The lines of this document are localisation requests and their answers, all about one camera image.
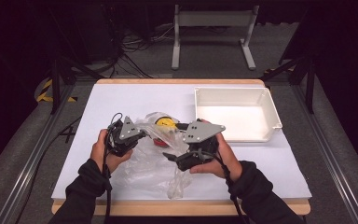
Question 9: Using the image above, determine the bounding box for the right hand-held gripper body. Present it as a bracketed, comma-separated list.
[175, 120, 227, 172]

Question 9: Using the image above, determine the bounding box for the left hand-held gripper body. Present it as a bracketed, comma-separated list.
[105, 116, 140, 157]

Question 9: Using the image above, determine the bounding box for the clear plastic bag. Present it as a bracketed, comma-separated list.
[115, 111, 198, 200]

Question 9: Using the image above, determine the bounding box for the white plastic bin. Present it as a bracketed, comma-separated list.
[194, 86, 283, 144]

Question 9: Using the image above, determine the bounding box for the person's left hand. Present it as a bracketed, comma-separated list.
[89, 129, 134, 175]

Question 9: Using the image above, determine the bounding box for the person's right hand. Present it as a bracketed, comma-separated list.
[189, 132, 243, 183]

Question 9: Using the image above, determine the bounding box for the yellow can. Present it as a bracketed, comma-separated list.
[154, 116, 179, 129]

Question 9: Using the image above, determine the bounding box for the white table mat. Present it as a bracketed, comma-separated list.
[50, 83, 312, 201]

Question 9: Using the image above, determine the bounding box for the black metal stand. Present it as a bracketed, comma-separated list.
[260, 55, 317, 115]
[48, 55, 104, 115]

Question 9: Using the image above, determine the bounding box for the yellow black floor tape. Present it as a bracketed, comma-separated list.
[263, 67, 295, 76]
[35, 78, 78, 104]

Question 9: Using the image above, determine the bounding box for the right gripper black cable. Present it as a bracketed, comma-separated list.
[199, 148, 247, 224]

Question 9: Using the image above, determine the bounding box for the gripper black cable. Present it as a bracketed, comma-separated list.
[102, 112, 124, 224]
[199, 148, 247, 224]

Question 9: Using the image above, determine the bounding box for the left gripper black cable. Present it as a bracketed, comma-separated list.
[102, 112, 124, 224]

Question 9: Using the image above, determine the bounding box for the long black floor cable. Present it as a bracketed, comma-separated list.
[13, 116, 83, 224]

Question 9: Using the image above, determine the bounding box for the tangle of black floor cables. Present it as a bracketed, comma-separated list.
[105, 22, 176, 78]

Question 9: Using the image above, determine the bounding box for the aluminium floor rail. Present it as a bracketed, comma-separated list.
[293, 84, 358, 224]
[0, 83, 76, 224]

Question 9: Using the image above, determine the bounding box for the white metal frame stand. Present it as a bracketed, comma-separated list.
[171, 4, 260, 71]

